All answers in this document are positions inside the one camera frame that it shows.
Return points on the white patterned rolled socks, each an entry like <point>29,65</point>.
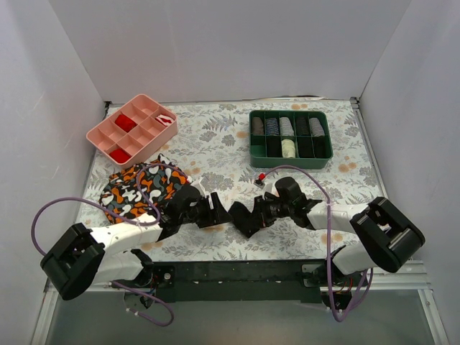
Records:
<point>316,127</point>

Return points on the cream rolled socks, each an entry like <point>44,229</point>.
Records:
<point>288,148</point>

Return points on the grey brown rolled socks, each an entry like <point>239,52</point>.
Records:
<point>258,126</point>

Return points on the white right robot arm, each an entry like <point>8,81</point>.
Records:
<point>387,238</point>

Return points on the black rolled socks back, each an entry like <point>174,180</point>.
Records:
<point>301,126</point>

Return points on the green compartment tray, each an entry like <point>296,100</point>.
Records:
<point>311,152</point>

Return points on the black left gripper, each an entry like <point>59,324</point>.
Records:
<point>209,210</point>

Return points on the red white rolled garment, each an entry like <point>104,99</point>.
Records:
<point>164,120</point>

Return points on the red rolled garment front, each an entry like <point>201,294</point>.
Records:
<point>119,156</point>

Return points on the black underwear beige waistband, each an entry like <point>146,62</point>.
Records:
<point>247,222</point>

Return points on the black rolled socks front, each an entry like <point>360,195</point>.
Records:
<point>274,147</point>

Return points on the orange camouflage patterned garment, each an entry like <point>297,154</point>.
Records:
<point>130,191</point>

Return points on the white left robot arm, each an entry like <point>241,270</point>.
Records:
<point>83,257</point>

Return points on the pink compartment tray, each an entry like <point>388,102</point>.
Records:
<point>135,132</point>

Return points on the red rolled garment back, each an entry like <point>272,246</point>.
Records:
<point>125,123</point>

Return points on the grey white rolled socks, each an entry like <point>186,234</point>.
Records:
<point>286,128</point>

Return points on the blue striped rolled socks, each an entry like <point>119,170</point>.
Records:
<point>272,126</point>

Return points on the black rolled socks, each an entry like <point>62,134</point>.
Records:
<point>301,126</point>
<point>274,147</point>

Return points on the aluminium frame rail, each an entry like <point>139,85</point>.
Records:
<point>345,293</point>

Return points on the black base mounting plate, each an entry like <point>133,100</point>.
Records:
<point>304,281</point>

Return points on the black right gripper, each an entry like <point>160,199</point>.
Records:
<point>261,212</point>

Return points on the floral fern table mat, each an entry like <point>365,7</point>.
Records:
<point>212,146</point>

